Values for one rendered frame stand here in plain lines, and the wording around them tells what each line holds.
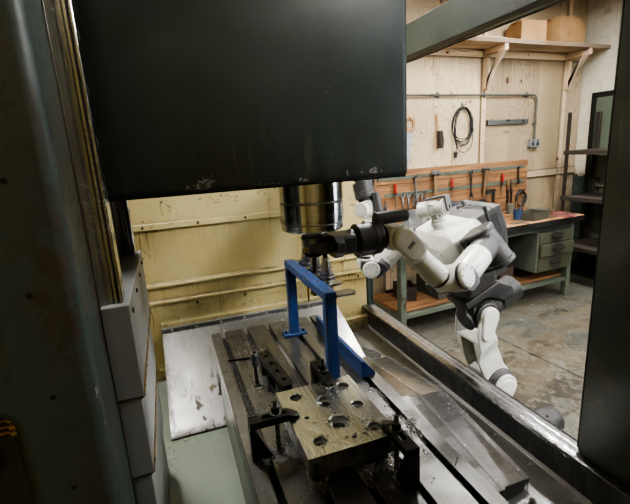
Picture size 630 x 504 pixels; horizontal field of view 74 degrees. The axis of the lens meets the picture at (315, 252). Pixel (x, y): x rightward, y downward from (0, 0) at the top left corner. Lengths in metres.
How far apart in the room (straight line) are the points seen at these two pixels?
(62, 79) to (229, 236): 1.38
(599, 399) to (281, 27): 1.17
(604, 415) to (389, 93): 0.97
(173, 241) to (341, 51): 1.32
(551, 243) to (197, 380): 3.73
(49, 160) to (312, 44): 0.54
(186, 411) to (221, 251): 0.72
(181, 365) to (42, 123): 1.49
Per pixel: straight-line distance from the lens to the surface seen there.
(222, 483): 1.59
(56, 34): 0.80
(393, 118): 1.00
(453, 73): 4.76
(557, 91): 5.85
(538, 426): 1.54
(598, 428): 1.40
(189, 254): 2.05
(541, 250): 4.60
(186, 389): 1.93
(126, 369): 0.84
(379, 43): 1.01
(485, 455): 1.54
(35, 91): 0.67
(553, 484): 1.56
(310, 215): 0.98
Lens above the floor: 1.65
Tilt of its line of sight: 14 degrees down
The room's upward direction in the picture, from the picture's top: 3 degrees counter-clockwise
